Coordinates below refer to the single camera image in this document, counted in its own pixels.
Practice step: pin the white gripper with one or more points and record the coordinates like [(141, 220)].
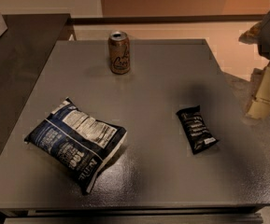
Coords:
[(259, 35)]

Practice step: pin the blue chip bag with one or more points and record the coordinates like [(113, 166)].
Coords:
[(78, 141)]

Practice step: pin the orange soda can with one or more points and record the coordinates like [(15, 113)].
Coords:
[(119, 52)]

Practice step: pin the black snack bag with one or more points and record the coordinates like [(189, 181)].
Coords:
[(198, 135)]

